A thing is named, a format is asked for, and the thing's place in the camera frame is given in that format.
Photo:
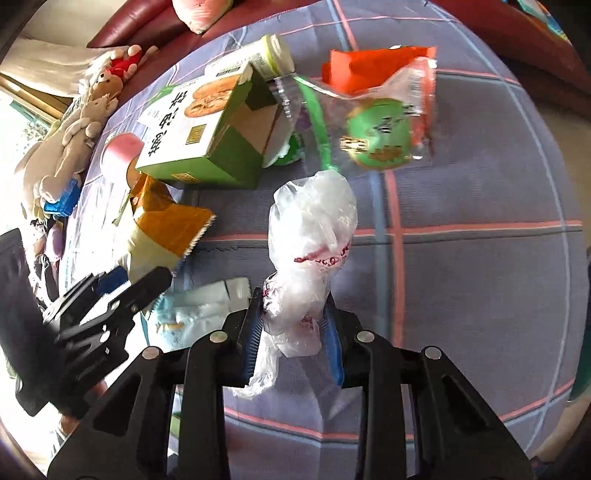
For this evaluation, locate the green cardboard biscuit box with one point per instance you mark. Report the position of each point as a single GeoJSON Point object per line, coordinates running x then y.
{"type": "Point", "coordinates": [194, 134]}

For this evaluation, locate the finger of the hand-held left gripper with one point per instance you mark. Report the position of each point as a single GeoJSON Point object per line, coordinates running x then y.
{"type": "Point", "coordinates": [147, 288]}
{"type": "Point", "coordinates": [111, 278]}

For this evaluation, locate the white blue tissue packet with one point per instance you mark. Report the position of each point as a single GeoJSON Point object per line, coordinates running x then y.
{"type": "Point", "coordinates": [198, 309]}

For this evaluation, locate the teal bin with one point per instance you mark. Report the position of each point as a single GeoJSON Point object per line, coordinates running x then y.
{"type": "Point", "coordinates": [582, 369]}

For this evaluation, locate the clear zip bag green strip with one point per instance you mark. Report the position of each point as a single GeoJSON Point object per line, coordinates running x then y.
{"type": "Point", "coordinates": [323, 106]}

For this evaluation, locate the beige long plush toy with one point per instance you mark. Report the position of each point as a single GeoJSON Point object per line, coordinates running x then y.
{"type": "Point", "coordinates": [60, 152]}

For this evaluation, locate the yellow orange snack packet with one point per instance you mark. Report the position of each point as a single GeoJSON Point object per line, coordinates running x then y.
{"type": "Point", "coordinates": [161, 226]}

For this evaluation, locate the dark red leather sofa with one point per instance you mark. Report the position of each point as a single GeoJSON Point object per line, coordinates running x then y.
{"type": "Point", "coordinates": [138, 21]}

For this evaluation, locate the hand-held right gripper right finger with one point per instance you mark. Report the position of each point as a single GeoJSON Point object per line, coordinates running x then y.
{"type": "Point", "coordinates": [333, 350]}

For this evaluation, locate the green round snack packet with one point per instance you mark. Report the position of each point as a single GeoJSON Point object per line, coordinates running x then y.
{"type": "Point", "coordinates": [378, 134]}

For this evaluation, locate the pink lidded cup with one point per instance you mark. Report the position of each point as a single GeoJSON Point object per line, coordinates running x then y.
{"type": "Point", "coordinates": [119, 150]}

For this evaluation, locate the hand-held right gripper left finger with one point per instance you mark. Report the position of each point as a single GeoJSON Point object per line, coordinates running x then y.
{"type": "Point", "coordinates": [251, 334]}

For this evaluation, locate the pink plush toy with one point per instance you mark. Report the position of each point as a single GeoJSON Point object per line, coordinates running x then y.
{"type": "Point", "coordinates": [198, 11]}

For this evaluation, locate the white plastic bag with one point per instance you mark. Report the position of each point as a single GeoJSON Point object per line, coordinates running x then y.
{"type": "Point", "coordinates": [314, 249]}

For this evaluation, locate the orange foil packet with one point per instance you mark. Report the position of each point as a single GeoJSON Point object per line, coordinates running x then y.
{"type": "Point", "coordinates": [369, 67]}

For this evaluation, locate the white bottle with green label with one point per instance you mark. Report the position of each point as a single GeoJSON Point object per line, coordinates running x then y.
{"type": "Point", "coordinates": [272, 55]}

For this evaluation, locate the plaid grey tablecloth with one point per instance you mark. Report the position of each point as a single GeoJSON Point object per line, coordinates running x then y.
{"type": "Point", "coordinates": [461, 221]}

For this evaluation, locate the brown bear plush red outfit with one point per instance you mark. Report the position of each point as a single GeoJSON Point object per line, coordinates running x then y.
{"type": "Point", "coordinates": [115, 74]}

